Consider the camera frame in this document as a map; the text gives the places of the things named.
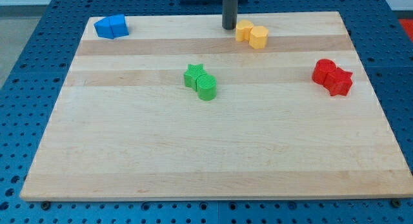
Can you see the blue cube block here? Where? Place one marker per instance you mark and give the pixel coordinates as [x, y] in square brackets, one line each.
[118, 25]

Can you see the wooden board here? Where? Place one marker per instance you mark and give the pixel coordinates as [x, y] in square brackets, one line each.
[126, 128]

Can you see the green cylinder block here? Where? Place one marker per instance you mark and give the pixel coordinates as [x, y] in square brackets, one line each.
[206, 87]

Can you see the green star block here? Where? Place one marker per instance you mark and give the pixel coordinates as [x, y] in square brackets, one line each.
[191, 75]

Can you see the yellow heart block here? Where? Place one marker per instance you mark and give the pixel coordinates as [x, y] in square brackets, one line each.
[243, 29]

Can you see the yellow hexagon block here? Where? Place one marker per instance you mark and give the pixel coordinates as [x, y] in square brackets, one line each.
[258, 37]

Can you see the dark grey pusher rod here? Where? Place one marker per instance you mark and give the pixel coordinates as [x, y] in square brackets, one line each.
[229, 14]

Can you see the red cylinder block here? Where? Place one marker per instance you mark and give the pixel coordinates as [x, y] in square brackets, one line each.
[322, 69]

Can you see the blue triangular block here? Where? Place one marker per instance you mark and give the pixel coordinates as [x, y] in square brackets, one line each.
[103, 28]

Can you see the red star block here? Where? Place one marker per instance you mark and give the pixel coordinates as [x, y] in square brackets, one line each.
[338, 82]

